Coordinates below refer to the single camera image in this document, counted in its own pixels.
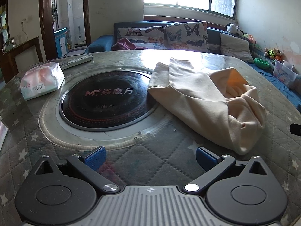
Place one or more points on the panda plush toy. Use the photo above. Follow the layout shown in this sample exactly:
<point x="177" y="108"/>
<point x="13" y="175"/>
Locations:
<point x="235" y="30"/>

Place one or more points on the magenta cloth on sofa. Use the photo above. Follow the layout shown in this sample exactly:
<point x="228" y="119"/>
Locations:
<point x="125" y="44"/>

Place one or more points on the blue corner sofa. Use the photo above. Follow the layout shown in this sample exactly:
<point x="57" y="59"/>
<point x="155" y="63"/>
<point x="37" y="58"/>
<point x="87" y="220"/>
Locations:
<point x="104" y="44"/>

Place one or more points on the right butterfly print cushion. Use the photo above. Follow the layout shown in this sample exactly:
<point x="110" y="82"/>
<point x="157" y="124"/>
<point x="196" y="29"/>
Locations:
<point x="192" y="36"/>

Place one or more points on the black round induction cooktop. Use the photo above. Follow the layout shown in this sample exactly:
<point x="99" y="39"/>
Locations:
<point x="108" y="101"/>

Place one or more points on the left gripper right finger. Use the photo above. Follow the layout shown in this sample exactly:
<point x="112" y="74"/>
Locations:
<point x="214" y="166"/>

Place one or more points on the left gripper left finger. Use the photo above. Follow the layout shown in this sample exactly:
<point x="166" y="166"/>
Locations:
<point x="86" y="167"/>

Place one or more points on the light blue cabinet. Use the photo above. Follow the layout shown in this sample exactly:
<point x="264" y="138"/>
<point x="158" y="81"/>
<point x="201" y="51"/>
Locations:
<point x="61" y="42"/>

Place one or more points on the clear plastic storage box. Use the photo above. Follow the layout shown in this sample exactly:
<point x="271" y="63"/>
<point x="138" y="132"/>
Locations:
<point x="285" y="73"/>

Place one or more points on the cream beige garment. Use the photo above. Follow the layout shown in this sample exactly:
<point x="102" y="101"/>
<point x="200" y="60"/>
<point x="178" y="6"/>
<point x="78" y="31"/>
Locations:
<point x="221" y="106"/>

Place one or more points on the grey remote control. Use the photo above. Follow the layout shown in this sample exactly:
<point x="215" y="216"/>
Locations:
<point x="68" y="62"/>

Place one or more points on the left butterfly print cushion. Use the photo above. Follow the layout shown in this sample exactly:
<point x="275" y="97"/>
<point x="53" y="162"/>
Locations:
<point x="151" y="37"/>

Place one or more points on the dark wooden door frame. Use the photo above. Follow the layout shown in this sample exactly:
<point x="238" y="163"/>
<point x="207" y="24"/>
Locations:
<point x="45" y="16"/>

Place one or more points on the pink white tissue pack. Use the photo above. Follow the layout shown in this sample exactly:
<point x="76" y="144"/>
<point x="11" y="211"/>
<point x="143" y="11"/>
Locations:
<point x="41" y="80"/>

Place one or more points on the pink plastic bag pack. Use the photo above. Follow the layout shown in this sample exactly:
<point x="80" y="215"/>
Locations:
<point x="3" y="132"/>

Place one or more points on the grey plain cushion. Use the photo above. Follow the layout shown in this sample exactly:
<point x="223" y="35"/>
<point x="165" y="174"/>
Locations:
<point x="235" y="47"/>

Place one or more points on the butterfly print cushion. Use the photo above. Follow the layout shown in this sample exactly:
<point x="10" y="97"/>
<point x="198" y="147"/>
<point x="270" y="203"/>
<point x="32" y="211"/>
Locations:
<point x="151" y="37"/>
<point x="192" y="36"/>

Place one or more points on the green plastic bowl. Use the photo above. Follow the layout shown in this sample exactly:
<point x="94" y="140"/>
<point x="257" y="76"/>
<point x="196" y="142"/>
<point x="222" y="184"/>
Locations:
<point x="262" y="64"/>

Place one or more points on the small plush toys pile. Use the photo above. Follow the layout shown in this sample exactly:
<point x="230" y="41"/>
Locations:
<point x="273" y="54"/>

